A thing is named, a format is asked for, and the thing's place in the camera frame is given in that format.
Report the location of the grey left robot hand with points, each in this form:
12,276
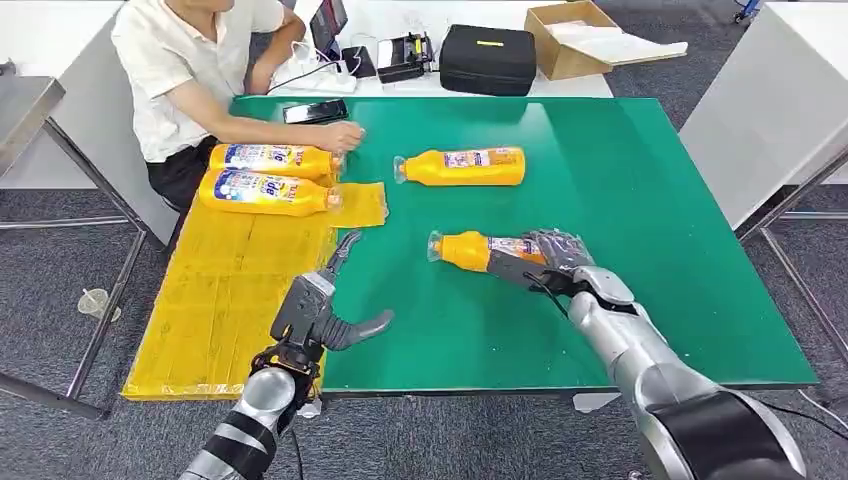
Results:
344,331

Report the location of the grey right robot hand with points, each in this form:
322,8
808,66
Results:
566,252

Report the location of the person's right hand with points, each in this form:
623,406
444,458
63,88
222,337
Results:
341,138

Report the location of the orange drink bottle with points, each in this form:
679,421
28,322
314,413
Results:
467,250
272,159
464,167
265,193

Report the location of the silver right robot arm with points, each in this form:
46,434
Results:
662,378

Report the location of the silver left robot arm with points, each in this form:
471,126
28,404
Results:
252,424

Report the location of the black smartphone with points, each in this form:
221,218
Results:
315,112

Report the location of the white power strip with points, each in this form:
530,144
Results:
321,81

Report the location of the small black device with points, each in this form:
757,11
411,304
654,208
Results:
358,61

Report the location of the green table mat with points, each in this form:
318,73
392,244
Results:
629,199

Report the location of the black label printer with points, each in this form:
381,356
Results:
404,58

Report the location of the black tablet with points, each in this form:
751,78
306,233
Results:
327,23

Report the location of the yellow sheet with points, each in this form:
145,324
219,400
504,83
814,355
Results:
218,298

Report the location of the white table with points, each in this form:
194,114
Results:
397,16

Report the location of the white paper tag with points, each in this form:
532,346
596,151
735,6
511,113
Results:
596,401

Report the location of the black carry case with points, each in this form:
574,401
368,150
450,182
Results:
487,61

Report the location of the person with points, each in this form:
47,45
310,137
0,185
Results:
179,66

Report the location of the cardboard box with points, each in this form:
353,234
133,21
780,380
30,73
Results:
563,58

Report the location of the white sheet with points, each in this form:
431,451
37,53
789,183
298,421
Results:
609,41

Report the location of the pale grey table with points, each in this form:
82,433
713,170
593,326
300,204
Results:
762,99

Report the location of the clear plastic cup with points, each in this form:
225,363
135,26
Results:
96,305

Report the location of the steel bench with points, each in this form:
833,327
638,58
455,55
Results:
26,109

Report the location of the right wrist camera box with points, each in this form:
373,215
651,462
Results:
555,285

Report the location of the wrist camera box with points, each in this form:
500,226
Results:
555,285
298,308

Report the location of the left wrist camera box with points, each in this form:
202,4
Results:
298,308

